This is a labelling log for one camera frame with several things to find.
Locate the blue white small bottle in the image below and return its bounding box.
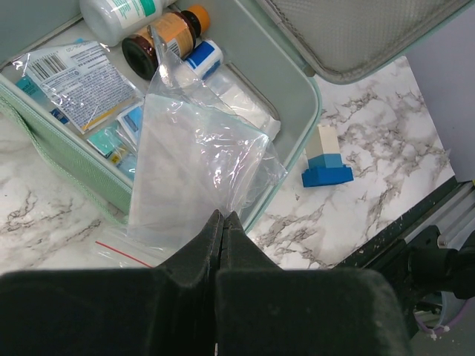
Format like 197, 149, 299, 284
184, 39, 223, 81

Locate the white toy brick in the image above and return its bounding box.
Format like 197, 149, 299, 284
306, 125, 340, 159

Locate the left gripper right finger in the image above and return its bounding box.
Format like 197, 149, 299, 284
214, 214, 412, 355

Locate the white green-cap medicine bottle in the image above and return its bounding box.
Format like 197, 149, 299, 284
79, 0, 175, 47

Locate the blue toy brick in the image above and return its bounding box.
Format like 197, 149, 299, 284
301, 154, 354, 188

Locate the blue plaster packet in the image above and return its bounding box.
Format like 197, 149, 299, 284
87, 103, 145, 182

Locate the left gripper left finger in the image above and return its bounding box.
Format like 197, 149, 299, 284
1, 212, 225, 355

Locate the amber orange-cap bottle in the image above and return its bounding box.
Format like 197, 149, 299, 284
122, 4, 210, 80

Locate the mint green medicine case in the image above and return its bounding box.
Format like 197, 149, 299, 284
1, 1, 469, 242

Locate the teal bandage packet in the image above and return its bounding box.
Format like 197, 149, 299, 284
12, 41, 141, 134

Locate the clear zip bag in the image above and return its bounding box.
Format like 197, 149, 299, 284
94, 31, 286, 268

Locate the white gauze pad packet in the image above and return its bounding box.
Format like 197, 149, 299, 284
205, 65, 281, 140

